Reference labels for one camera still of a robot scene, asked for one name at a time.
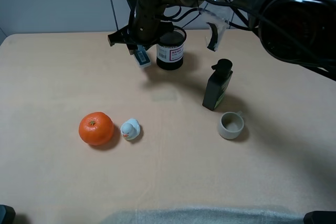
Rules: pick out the beige ceramic cup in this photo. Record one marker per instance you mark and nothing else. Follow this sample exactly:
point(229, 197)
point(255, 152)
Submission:
point(230, 125)

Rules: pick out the clear plastic cable wrap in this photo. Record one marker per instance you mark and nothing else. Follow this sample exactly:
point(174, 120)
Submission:
point(217, 19)

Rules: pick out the white rubber duck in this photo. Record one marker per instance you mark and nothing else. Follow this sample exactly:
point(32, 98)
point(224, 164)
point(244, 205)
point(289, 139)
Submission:
point(130, 129)

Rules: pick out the dark green pump bottle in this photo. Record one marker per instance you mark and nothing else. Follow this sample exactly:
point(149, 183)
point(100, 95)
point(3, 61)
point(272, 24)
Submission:
point(217, 84)

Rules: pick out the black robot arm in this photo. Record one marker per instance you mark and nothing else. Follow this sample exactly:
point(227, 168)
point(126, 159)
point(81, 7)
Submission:
point(299, 32)

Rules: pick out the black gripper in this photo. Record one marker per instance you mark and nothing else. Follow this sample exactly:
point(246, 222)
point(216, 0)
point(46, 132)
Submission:
point(145, 27)

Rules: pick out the orange mandarin fruit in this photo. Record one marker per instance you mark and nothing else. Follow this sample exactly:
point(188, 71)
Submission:
point(96, 129)

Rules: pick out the black mesh pen holder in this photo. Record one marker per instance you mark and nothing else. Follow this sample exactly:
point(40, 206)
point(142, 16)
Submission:
point(170, 49)

